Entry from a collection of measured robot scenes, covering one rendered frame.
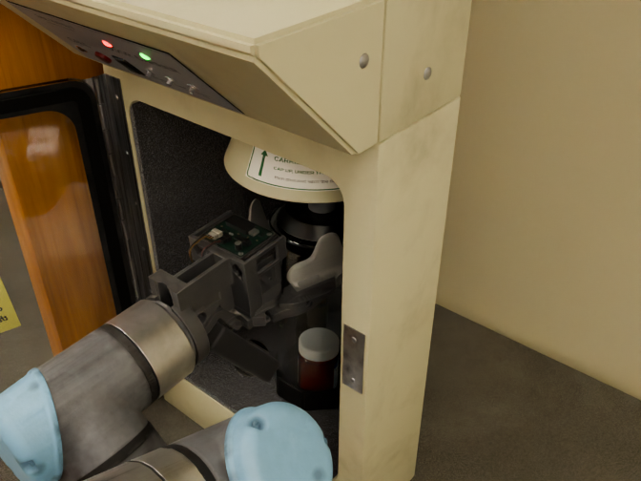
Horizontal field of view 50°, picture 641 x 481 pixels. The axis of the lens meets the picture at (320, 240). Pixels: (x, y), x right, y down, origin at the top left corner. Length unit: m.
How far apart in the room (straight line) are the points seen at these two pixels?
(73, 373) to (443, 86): 0.34
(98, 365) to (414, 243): 0.27
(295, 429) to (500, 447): 0.50
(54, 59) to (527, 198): 0.60
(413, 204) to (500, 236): 0.46
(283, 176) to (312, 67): 0.21
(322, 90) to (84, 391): 0.28
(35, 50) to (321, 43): 0.38
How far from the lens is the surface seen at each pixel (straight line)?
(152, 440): 0.55
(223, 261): 0.58
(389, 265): 0.55
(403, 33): 0.46
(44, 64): 0.72
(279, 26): 0.37
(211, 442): 0.43
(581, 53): 0.86
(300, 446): 0.43
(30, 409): 0.53
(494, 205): 0.98
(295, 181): 0.58
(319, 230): 0.66
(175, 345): 0.56
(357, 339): 0.58
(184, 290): 0.56
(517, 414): 0.94
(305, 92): 0.39
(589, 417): 0.96
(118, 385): 0.54
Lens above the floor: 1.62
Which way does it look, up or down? 34 degrees down
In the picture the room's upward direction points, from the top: straight up
